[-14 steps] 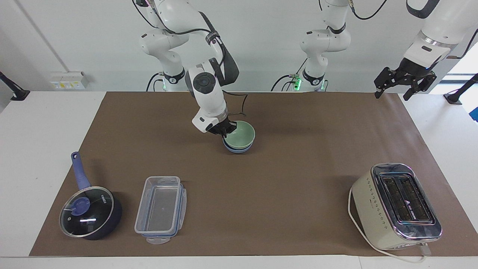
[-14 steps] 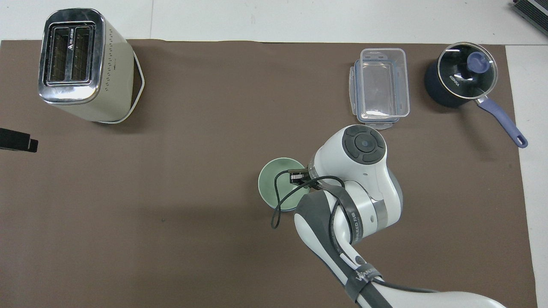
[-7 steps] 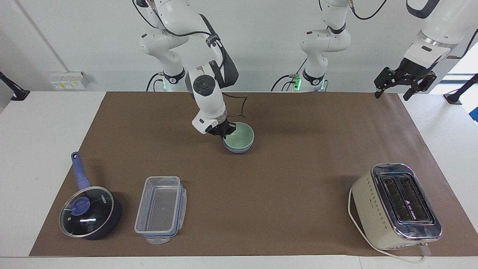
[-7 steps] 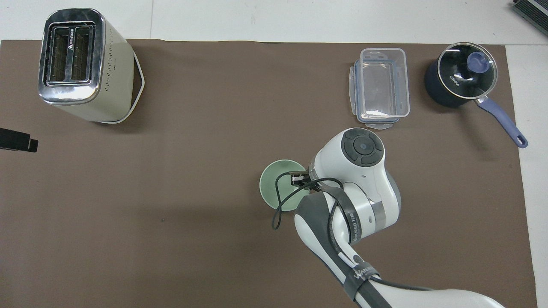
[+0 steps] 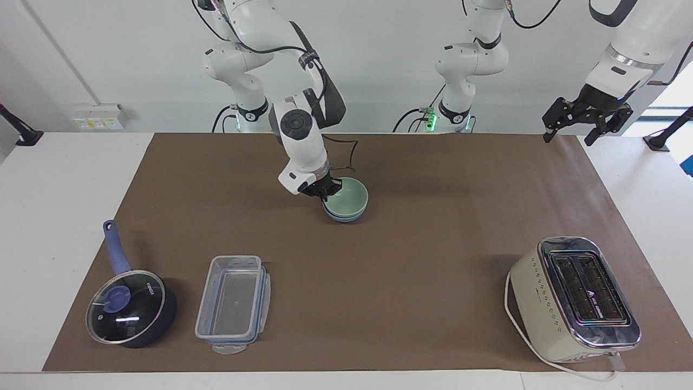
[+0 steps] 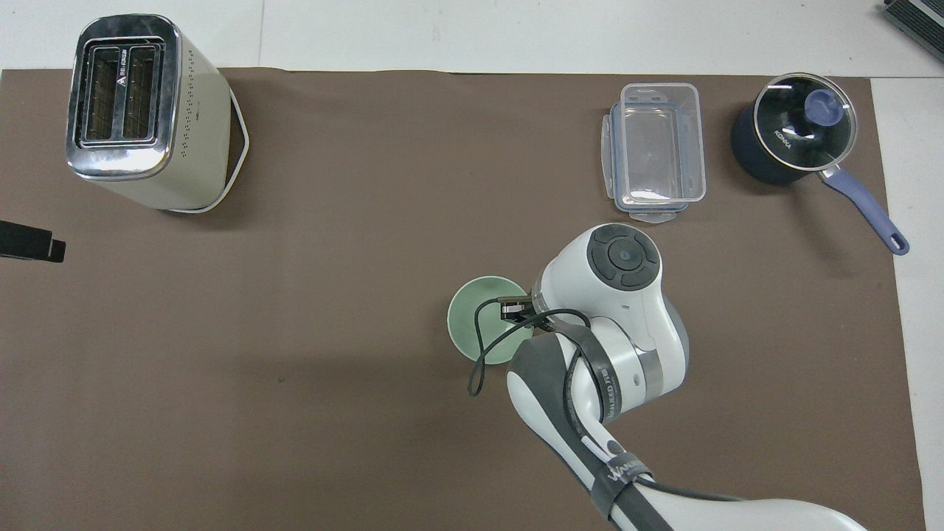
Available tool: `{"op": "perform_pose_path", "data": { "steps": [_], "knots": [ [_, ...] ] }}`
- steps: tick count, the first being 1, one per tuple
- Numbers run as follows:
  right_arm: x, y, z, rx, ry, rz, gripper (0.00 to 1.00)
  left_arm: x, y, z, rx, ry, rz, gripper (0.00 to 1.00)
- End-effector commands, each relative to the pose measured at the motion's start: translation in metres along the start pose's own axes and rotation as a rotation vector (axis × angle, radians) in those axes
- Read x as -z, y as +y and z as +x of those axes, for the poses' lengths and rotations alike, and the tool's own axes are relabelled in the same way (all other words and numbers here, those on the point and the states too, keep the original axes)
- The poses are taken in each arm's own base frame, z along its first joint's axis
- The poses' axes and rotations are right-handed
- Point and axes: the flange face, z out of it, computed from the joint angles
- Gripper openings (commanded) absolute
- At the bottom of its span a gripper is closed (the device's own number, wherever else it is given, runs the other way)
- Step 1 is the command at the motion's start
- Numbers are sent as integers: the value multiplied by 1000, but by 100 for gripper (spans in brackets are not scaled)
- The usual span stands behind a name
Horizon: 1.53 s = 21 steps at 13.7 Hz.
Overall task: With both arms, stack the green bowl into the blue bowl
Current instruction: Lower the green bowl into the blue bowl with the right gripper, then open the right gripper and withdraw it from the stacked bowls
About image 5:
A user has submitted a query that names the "blue saucepan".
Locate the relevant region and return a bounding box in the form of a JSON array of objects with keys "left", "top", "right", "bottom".
[{"left": 86, "top": 219, "right": 178, "bottom": 349}]

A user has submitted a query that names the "blue bowl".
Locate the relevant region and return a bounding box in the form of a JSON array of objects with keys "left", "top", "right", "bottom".
[{"left": 324, "top": 205, "right": 368, "bottom": 223}]

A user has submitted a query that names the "glass pan lid blue knob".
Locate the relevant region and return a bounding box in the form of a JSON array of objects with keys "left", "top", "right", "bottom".
[{"left": 86, "top": 270, "right": 166, "bottom": 345}]

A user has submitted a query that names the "green bowl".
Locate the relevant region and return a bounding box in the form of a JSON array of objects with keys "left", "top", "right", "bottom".
[{"left": 323, "top": 177, "right": 369, "bottom": 216}]

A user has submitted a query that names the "white wall socket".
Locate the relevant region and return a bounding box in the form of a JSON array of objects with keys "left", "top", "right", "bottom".
[{"left": 73, "top": 103, "right": 129, "bottom": 131}]

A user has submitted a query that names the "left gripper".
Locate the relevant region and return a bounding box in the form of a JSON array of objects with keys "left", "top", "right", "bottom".
[{"left": 542, "top": 82, "right": 635, "bottom": 147}]

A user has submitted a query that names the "white toaster cable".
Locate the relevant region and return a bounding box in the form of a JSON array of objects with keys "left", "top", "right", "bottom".
[{"left": 504, "top": 271, "right": 624, "bottom": 382}]

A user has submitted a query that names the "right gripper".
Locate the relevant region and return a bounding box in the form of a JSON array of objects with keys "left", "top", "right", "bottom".
[{"left": 299, "top": 174, "right": 343, "bottom": 204}]

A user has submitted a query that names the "cream toaster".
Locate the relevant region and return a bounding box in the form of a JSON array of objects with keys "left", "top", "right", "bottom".
[{"left": 509, "top": 236, "right": 642, "bottom": 365}]

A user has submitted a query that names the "black stand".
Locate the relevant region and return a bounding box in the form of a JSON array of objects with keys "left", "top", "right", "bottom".
[
  {"left": 0, "top": 103, "right": 44, "bottom": 147},
  {"left": 643, "top": 106, "right": 693, "bottom": 152}
]

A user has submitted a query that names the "clear plastic container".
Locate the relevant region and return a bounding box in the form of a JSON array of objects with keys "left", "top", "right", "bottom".
[{"left": 194, "top": 255, "right": 271, "bottom": 355}]

